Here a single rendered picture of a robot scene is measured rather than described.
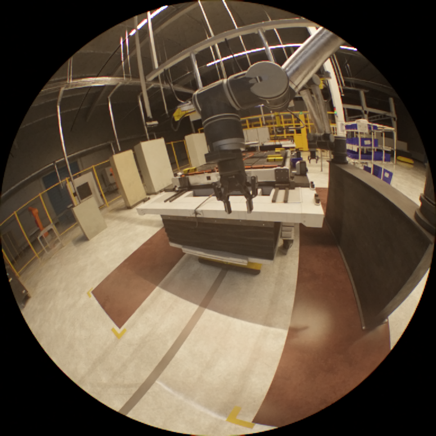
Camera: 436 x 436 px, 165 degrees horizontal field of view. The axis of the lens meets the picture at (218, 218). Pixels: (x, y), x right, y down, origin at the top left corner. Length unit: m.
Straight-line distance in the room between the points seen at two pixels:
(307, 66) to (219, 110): 0.36
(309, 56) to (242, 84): 0.30
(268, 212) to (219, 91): 0.70
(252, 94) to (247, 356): 1.39
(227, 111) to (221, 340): 1.37
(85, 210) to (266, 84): 4.63
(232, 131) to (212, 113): 0.07
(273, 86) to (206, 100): 0.18
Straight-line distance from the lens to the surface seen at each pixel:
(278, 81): 0.40
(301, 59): 0.61
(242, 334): 1.32
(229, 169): 0.40
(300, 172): 1.51
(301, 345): 1.32
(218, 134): 0.40
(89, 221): 4.72
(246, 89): 0.41
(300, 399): 1.31
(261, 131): 11.51
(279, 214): 0.90
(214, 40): 3.25
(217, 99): 0.43
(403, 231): 1.15
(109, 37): 11.39
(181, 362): 1.38
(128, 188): 5.45
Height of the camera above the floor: 1.26
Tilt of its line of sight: 27 degrees down
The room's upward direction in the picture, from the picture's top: 13 degrees counter-clockwise
